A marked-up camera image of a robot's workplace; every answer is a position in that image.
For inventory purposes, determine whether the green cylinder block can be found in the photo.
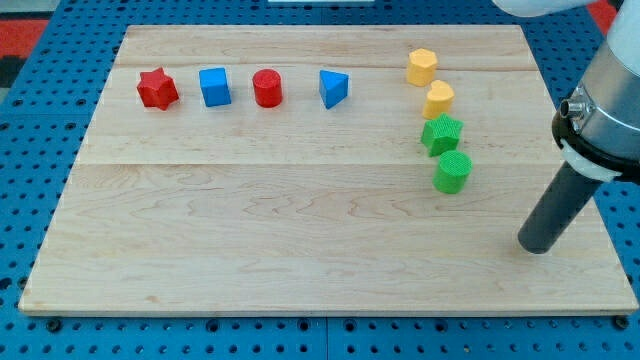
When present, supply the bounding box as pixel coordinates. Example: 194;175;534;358
432;150;473;194

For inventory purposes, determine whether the light wooden board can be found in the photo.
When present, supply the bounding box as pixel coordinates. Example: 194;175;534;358
19;25;638;317

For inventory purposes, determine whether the green star block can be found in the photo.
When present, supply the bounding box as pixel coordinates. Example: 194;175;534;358
421;113;464;157

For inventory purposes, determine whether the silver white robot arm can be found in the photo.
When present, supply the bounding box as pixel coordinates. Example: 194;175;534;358
552;0;639;183

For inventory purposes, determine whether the blue triangle block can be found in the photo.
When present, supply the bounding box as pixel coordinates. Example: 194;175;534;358
319;70;349;109

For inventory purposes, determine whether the blue cube block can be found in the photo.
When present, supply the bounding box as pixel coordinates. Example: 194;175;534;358
199;68;231;107

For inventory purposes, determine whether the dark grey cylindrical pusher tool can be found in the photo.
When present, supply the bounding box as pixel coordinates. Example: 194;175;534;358
517;162;602;254

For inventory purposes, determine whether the yellow heart block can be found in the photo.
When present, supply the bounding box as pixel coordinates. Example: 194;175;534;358
422;80;455;119

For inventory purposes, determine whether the red star block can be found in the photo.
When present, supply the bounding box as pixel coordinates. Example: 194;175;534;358
136;67;179;111

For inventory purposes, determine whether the yellow hexagon block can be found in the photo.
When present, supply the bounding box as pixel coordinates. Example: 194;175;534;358
406;48;438;87

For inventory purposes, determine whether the red cylinder block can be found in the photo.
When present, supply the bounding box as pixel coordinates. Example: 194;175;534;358
252;69;283;108

